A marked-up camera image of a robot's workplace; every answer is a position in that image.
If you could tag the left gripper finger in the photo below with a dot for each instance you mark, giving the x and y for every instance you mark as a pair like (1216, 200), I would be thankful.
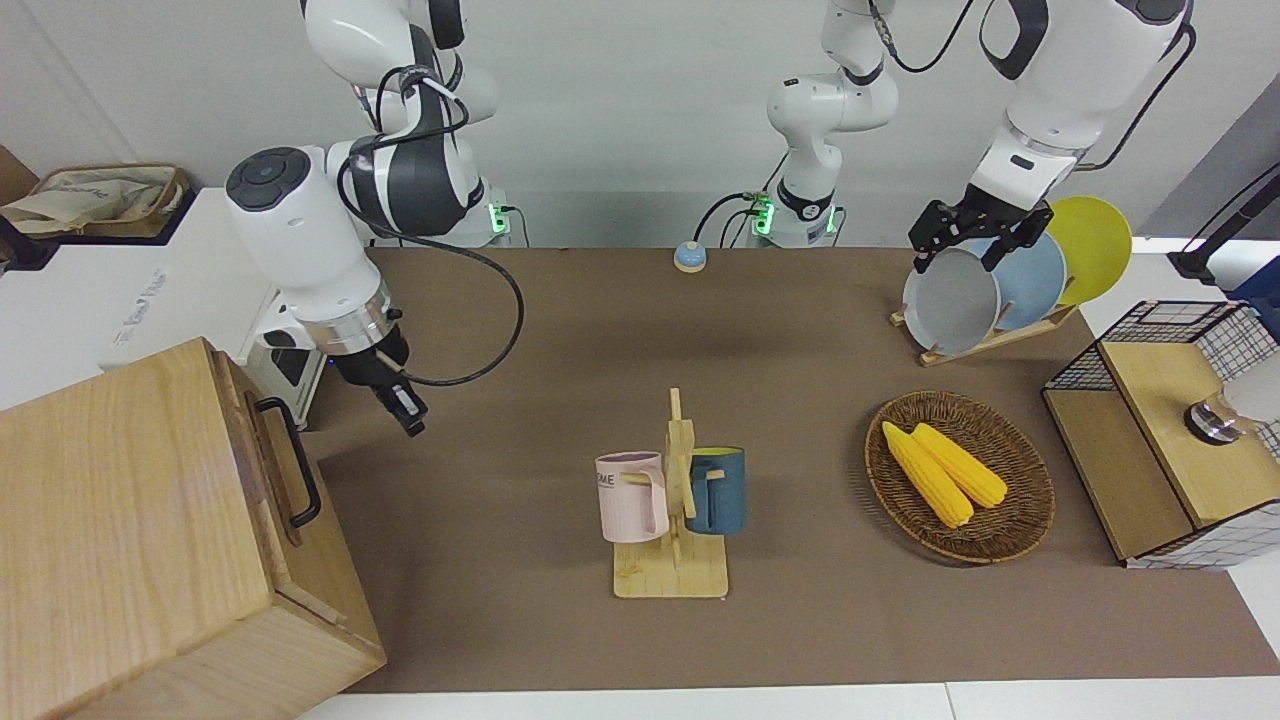
(932, 235)
(1020, 238)

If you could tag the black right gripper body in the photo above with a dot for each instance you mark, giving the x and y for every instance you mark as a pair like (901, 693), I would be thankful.
(370, 362)

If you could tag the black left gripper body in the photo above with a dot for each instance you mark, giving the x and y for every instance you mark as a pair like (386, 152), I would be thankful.
(995, 220)

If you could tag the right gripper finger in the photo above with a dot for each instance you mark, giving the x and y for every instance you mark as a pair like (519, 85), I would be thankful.
(410, 405)
(385, 400)

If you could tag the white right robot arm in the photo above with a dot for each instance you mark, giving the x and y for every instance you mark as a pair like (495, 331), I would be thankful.
(300, 240)

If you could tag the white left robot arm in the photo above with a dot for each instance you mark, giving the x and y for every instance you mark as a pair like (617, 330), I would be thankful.
(1060, 80)

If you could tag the wooden drawer cabinet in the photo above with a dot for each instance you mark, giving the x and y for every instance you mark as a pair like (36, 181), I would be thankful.
(110, 520)

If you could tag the light blue plate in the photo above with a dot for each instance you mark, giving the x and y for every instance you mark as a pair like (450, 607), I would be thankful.
(1035, 285)

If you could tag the grey plate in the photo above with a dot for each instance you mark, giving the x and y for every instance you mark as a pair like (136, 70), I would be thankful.
(950, 305)

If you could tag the yellow plate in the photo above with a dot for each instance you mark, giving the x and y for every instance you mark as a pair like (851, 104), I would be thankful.
(1095, 245)

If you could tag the wooden plate rack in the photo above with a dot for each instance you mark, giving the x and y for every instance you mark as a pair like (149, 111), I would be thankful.
(985, 345)

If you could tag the brown table mat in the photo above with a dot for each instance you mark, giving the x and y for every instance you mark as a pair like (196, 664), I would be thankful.
(600, 340)

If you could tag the pink mug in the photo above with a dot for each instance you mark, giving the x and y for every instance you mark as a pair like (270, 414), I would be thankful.
(628, 495)

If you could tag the yellow corn cob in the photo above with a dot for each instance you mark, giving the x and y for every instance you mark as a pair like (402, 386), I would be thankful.
(930, 480)
(965, 470)

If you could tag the blue call bell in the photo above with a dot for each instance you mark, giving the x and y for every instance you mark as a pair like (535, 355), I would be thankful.
(690, 260)

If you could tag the brown wicker basket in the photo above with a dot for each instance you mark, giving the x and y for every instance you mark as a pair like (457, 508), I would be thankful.
(1015, 525)

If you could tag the white equipment box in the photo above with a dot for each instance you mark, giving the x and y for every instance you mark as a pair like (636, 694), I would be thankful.
(90, 290)

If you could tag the wooden mug stand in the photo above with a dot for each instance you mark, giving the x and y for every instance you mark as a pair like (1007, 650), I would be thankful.
(670, 575)

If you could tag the beige tote bag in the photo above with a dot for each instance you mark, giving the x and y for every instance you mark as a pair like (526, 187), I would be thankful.
(100, 200)

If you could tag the dark blue mug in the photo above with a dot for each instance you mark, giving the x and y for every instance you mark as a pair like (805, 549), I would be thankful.
(722, 490)

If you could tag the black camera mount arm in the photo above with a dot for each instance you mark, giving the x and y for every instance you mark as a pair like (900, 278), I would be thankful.
(1220, 235)

